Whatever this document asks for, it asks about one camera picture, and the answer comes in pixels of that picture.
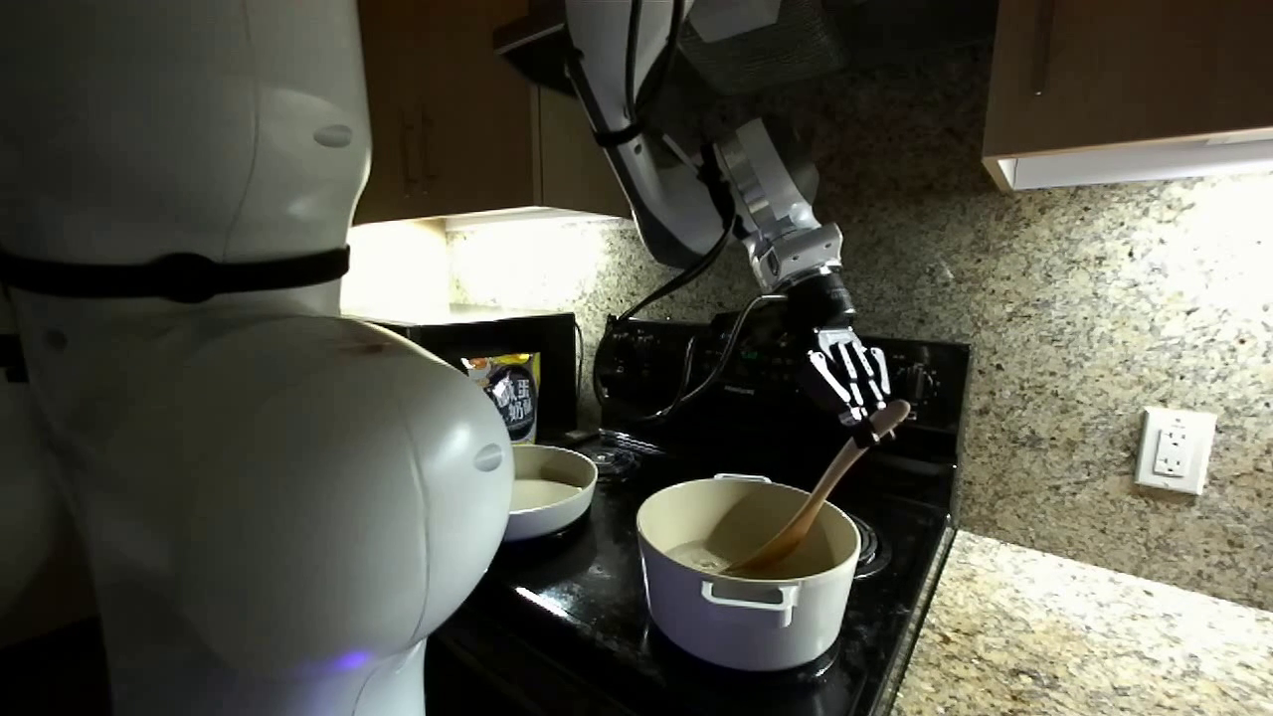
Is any white shallow pan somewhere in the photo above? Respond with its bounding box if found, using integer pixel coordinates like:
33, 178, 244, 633
504, 442, 598, 541

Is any wooden spatula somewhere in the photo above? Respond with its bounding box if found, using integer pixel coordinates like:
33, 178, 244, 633
727, 399, 910, 578

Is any wooden cabinet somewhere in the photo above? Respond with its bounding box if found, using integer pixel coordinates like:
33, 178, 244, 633
358, 0, 626, 221
984, 0, 1273, 190

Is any white wall outlet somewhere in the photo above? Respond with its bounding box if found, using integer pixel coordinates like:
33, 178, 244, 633
1135, 407, 1218, 497

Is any black picture frame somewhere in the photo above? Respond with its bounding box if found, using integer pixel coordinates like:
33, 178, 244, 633
406, 313, 578, 442

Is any wooden upper left cabinet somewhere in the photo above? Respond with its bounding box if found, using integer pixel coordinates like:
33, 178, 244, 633
358, 0, 626, 221

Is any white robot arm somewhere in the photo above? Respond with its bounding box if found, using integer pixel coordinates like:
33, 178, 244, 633
0, 0, 514, 716

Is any white pot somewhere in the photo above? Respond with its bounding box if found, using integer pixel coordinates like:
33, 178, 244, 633
635, 472, 862, 671

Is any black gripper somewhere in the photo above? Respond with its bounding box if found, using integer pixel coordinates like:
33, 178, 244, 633
789, 276, 913, 447

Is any wooden upper right cabinet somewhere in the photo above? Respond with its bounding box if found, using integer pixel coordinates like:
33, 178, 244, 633
984, 0, 1273, 190

